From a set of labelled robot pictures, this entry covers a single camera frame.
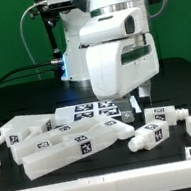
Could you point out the black camera stand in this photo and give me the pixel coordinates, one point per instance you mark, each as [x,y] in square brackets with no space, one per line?
[51,11]

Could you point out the long chair side piece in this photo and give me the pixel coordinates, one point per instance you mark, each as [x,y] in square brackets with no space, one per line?
[54,136]
[76,147]

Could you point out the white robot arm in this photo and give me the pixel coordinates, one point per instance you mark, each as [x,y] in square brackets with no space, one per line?
[82,12]

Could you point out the front long chair side piece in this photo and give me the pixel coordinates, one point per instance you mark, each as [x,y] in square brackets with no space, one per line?
[76,147]

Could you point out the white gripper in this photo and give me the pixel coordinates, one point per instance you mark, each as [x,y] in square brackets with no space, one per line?
[120,57]

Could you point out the flat white tagged base plate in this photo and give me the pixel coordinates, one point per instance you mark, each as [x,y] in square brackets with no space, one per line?
[66,115]

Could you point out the rear long chair side piece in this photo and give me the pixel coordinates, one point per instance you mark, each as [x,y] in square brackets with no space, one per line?
[54,136]

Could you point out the white chair seat block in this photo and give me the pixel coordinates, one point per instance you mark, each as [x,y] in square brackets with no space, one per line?
[23,127]

